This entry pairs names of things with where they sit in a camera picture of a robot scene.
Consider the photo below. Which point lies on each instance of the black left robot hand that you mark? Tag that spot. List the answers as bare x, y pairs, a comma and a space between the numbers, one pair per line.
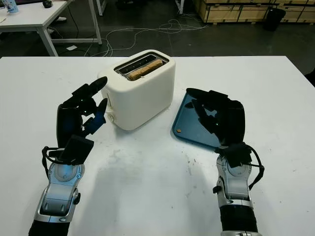
67, 120

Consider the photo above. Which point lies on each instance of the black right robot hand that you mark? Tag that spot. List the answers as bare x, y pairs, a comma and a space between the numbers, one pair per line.
231, 118

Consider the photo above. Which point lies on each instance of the brown bread slice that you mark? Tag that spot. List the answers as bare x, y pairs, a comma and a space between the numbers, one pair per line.
147, 68

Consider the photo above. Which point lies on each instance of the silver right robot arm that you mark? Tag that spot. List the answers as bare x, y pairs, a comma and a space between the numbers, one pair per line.
236, 196

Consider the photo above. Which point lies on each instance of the teal plastic tray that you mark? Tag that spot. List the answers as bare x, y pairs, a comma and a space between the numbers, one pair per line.
189, 123

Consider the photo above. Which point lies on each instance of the round white toaster knob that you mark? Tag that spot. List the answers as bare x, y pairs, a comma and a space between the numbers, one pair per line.
111, 118

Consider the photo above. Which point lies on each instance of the cream white toaster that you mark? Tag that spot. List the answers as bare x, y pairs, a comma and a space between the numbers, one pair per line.
142, 98

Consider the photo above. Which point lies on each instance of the white paper scrap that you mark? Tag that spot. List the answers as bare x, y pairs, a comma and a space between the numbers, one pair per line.
71, 47

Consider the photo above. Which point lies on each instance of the white shoe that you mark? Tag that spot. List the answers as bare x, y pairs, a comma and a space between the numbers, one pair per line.
61, 18

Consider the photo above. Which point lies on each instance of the wooden crate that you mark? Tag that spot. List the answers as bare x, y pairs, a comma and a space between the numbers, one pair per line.
233, 11

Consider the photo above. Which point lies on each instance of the black trash bin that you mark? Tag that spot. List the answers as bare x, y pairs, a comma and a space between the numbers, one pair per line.
275, 19

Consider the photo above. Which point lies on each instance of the white office desk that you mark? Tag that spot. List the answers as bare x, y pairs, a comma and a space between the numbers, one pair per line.
27, 19

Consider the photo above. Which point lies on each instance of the small black desk object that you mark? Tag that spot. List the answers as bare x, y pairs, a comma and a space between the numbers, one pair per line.
47, 4

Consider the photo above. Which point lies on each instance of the blue printed cup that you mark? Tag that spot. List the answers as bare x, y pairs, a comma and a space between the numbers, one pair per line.
13, 7

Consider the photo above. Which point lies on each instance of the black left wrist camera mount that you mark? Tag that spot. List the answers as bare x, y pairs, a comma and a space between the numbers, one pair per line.
77, 150

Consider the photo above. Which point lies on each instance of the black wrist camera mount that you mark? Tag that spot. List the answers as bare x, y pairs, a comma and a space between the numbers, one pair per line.
237, 155
77, 150

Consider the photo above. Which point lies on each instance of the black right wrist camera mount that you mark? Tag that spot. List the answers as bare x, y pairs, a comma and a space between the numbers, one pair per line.
237, 155

